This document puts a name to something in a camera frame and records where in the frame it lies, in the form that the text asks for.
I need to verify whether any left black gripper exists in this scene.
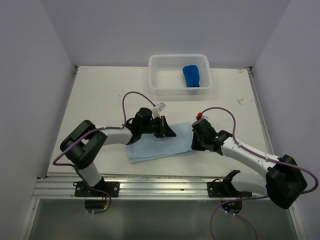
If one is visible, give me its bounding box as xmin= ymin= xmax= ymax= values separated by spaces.
xmin=140 ymin=115 xmax=176 ymax=138

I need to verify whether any light blue towel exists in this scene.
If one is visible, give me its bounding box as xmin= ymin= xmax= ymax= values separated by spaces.
xmin=126 ymin=122 xmax=193 ymax=164

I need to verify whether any dark blue towel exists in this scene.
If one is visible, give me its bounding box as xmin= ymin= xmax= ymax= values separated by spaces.
xmin=182 ymin=65 xmax=200 ymax=88

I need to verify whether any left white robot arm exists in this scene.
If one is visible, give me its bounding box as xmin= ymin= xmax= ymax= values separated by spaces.
xmin=59 ymin=107 xmax=177 ymax=198

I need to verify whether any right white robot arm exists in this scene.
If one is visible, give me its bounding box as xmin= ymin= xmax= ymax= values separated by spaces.
xmin=191 ymin=118 xmax=307 ymax=209

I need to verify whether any white perforated plastic basket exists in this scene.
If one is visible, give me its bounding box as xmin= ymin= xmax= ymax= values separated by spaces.
xmin=148 ymin=54 xmax=212 ymax=95

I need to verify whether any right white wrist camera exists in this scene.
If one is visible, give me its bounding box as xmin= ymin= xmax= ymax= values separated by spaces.
xmin=201 ymin=114 xmax=210 ymax=121

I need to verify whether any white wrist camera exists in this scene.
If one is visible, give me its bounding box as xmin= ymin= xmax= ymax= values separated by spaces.
xmin=151 ymin=102 xmax=166 ymax=119
xmin=201 ymin=114 xmax=210 ymax=121

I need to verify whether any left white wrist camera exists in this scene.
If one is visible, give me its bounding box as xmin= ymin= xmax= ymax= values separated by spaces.
xmin=151 ymin=102 xmax=166 ymax=119

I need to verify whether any purple cable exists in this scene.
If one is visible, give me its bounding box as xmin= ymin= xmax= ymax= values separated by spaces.
xmin=84 ymin=189 xmax=113 ymax=215
xmin=201 ymin=107 xmax=320 ymax=196
xmin=209 ymin=196 xmax=268 ymax=240
xmin=52 ymin=91 xmax=157 ymax=167

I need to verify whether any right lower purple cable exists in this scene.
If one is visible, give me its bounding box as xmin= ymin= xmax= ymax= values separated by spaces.
xmin=209 ymin=196 xmax=268 ymax=240

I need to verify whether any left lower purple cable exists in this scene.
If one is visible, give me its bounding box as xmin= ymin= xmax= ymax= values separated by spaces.
xmin=84 ymin=189 xmax=113 ymax=215

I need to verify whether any aluminium mounting rail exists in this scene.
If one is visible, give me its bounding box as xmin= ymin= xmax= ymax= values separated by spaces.
xmin=32 ymin=174 xmax=296 ymax=201

